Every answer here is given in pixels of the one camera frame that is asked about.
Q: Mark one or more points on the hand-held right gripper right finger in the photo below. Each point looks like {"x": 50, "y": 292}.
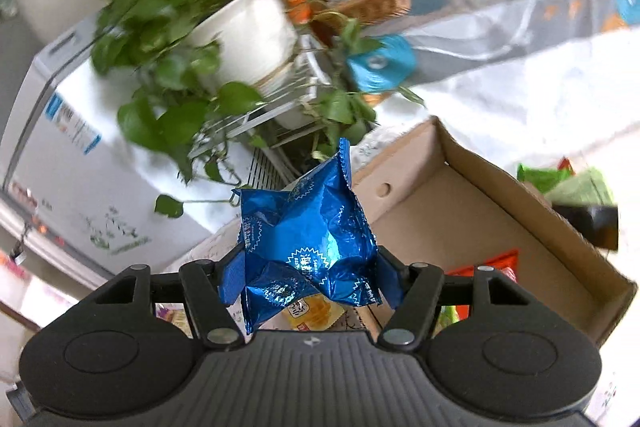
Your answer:
{"x": 391, "y": 282}

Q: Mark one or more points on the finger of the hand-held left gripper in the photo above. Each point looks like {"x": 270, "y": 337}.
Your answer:
{"x": 585, "y": 224}

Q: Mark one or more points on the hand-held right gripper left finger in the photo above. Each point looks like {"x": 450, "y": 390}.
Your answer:
{"x": 231, "y": 282}

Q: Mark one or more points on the pale green snack packet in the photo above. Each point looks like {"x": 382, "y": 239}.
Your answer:
{"x": 585, "y": 189}

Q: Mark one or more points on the cardboard box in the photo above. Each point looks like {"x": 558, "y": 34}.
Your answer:
{"x": 450, "y": 217}

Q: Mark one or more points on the blue foil snack packet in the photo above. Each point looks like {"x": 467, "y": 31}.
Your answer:
{"x": 310, "y": 227}

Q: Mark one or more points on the yellow snack packet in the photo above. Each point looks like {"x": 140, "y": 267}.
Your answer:
{"x": 315, "y": 314}

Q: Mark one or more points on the orange red snack packet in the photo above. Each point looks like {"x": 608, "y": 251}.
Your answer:
{"x": 500, "y": 263}

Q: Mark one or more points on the white chest freezer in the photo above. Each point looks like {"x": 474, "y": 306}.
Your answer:
{"x": 100, "y": 187}

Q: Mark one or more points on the white metal plant rack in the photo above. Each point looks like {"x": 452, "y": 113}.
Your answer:
{"x": 260, "y": 119}

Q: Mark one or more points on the white rectangular planter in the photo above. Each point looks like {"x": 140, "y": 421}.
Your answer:
{"x": 295, "y": 117}

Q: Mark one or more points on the blue round plastic object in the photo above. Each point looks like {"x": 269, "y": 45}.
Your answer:
{"x": 380, "y": 64}

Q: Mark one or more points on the side table with plastic cover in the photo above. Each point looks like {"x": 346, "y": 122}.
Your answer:
{"x": 500, "y": 17}

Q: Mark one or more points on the pothos plant in white pot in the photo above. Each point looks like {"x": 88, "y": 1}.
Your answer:
{"x": 250, "y": 32}

